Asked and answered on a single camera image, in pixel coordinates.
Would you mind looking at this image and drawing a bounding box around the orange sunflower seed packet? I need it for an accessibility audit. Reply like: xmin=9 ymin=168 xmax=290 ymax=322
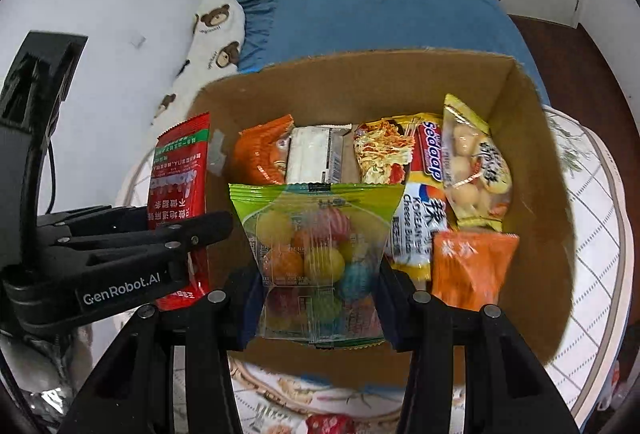
xmin=432 ymin=231 xmax=520 ymax=312

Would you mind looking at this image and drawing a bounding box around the red candy wrapper packet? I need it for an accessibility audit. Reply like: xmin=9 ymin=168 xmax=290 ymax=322
xmin=305 ymin=414 xmax=356 ymax=434

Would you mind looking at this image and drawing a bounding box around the blue bed sheet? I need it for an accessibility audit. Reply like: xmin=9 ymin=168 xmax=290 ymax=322
xmin=239 ymin=0 xmax=549 ymax=103

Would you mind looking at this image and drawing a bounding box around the red snack sachet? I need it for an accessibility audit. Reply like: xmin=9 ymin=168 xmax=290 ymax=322
xmin=148 ymin=113 xmax=210 ymax=311

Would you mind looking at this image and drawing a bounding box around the orange chips bag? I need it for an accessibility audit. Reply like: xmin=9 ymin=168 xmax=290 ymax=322
xmin=229 ymin=115 xmax=294 ymax=185

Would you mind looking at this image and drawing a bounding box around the colourful candy ball bag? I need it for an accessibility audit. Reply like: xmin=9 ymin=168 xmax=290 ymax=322
xmin=229 ymin=183 xmax=404 ymax=347

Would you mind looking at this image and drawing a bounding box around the white bear print pillow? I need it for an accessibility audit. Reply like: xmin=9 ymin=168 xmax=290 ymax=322
xmin=151 ymin=0 xmax=245 ymax=136

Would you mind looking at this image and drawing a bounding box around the brown cardboard box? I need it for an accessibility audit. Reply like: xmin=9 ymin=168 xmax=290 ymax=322
xmin=188 ymin=50 xmax=575 ymax=362

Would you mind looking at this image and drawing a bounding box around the yellow Mi Sedaap noodle packet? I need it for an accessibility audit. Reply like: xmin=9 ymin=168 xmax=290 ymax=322
xmin=354 ymin=113 xmax=448 ymax=283

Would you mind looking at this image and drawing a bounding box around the white wrapped snack block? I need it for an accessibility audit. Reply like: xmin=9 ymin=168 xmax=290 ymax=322
xmin=285 ymin=124 xmax=352 ymax=185

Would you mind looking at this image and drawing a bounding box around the yellow egg snack bag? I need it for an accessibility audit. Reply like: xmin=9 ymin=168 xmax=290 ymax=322
xmin=442 ymin=94 xmax=513 ymax=233

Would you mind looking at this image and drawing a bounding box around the white quilted floral bedspread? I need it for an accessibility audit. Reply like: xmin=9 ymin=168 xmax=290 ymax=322
xmin=114 ymin=106 xmax=637 ymax=434

